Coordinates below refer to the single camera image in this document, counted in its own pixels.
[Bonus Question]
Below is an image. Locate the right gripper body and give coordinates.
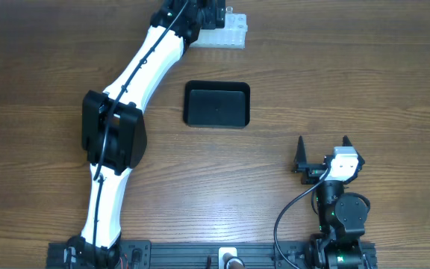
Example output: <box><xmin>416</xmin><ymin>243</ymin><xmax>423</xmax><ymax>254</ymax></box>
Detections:
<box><xmin>291</xmin><ymin>155</ymin><xmax>332</xmax><ymax>186</ymax></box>

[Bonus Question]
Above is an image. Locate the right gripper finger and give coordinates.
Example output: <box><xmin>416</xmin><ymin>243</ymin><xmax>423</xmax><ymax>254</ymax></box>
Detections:
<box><xmin>341</xmin><ymin>134</ymin><xmax>366</xmax><ymax>173</ymax></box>
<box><xmin>293</xmin><ymin>135</ymin><xmax>309</xmax><ymax>165</ymax></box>

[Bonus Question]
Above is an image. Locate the black tray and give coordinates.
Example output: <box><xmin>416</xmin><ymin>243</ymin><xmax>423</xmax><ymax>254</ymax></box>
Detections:
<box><xmin>182</xmin><ymin>79</ymin><xmax>252</xmax><ymax>130</ymax></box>

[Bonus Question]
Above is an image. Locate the white test tube rack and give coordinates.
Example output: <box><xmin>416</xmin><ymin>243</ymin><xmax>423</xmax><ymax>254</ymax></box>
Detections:
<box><xmin>189</xmin><ymin>13</ymin><xmax>249</xmax><ymax>50</ymax></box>

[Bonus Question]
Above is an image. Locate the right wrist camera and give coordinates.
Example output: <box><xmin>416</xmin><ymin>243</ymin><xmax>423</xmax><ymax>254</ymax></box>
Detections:
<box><xmin>328</xmin><ymin>146</ymin><xmax>361</xmax><ymax>183</ymax></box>

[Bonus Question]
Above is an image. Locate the black cable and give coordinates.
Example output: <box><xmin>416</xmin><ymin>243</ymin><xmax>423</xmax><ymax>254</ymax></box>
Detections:
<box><xmin>92</xmin><ymin>0</ymin><xmax>190</xmax><ymax>182</ymax></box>
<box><xmin>272</xmin><ymin>167</ymin><xmax>331</xmax><ymax>269</ymax></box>

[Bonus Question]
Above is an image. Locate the mounting rail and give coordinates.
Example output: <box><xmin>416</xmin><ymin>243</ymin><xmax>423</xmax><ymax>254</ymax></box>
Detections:
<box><xmin>46</xmin><ymin>240</ymin><xmax>378</xmax><ymax>269</ymax></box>

